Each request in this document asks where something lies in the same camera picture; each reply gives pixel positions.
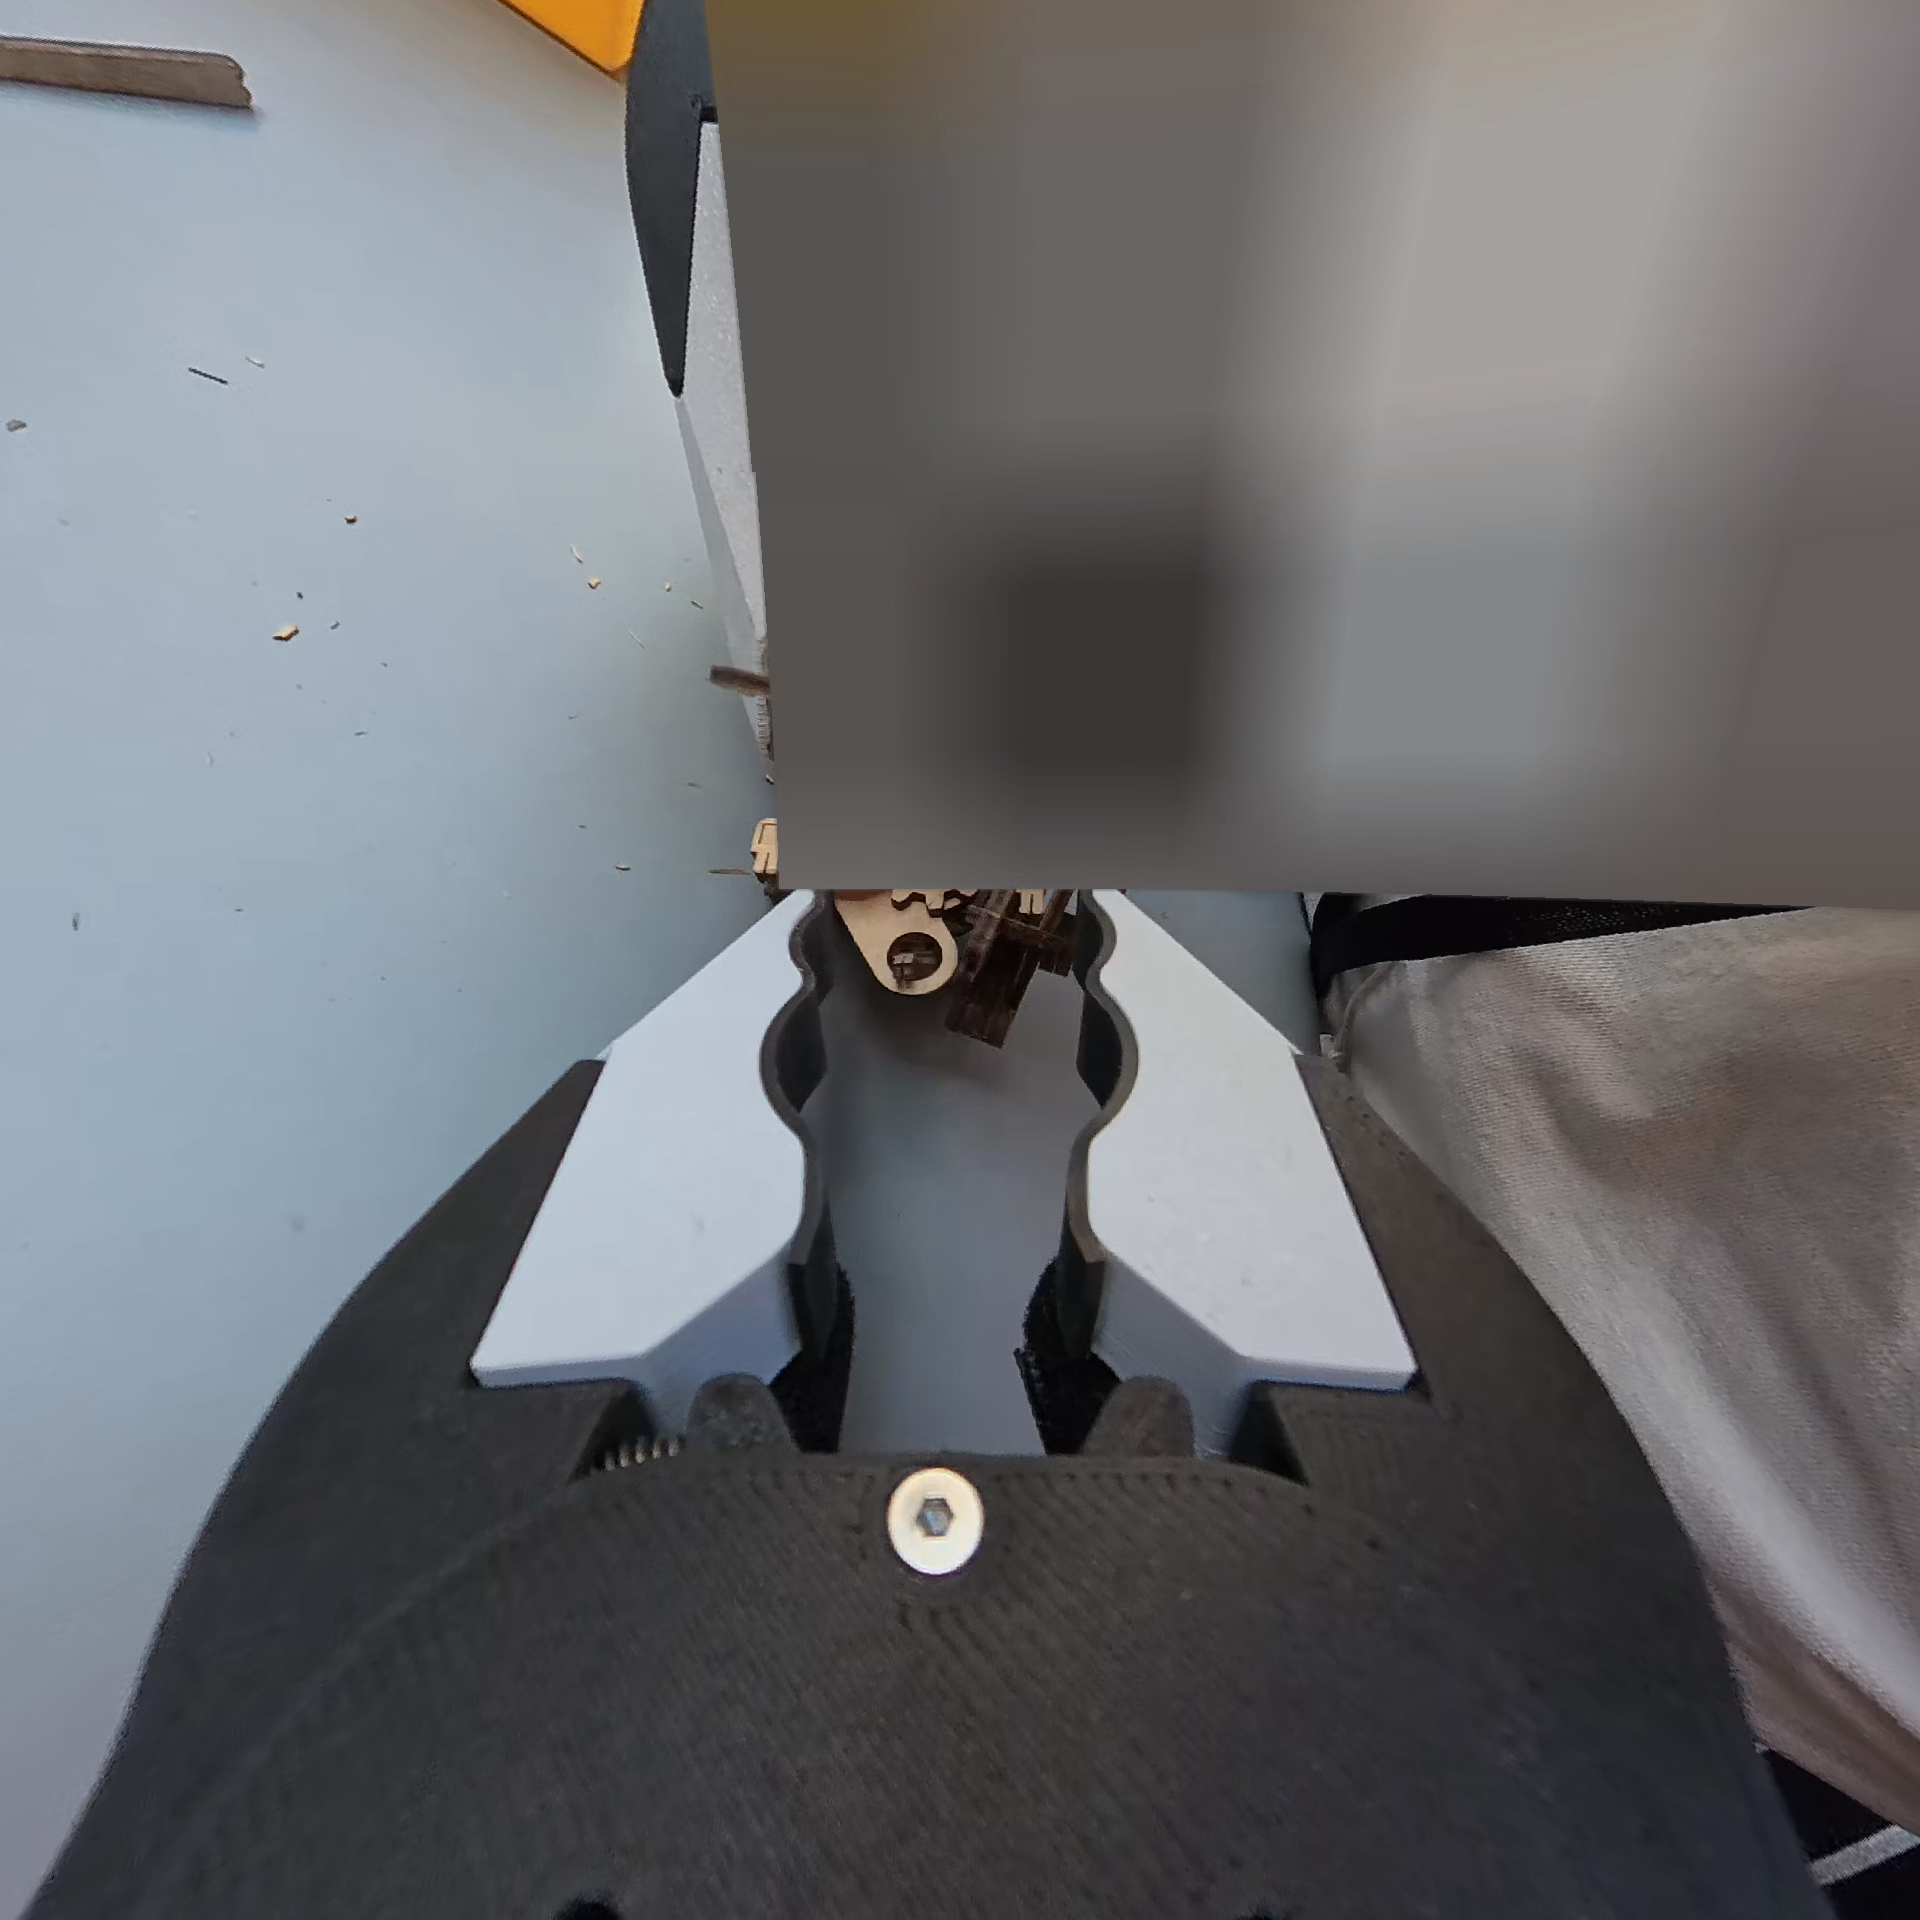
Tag dark striped cloth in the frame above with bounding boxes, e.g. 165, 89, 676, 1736
1768, 1750, 1920, 1893

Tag white cloth with black strap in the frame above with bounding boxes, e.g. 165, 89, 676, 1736
1316, 900, 1920, 1838

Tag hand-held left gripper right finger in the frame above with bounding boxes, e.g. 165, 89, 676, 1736
1065, 886, 1422, 1399

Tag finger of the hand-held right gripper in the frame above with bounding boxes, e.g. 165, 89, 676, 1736
676, 118, 774, 758

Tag flat wooden offcut strip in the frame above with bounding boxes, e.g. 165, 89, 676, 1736
0, 37, 252, 113

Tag wooden gear model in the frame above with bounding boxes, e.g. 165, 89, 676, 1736
747, 818, 1084, 1046

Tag yellow board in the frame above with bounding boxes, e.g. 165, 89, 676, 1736
500, 0, 650, 77

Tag scattered wood crumbs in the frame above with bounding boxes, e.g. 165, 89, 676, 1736
0, 349, 752, 933

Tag black strap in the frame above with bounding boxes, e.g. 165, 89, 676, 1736
1312, 895, 1816, 987

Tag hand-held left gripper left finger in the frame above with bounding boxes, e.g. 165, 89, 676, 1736
468, 891, 844, 1392

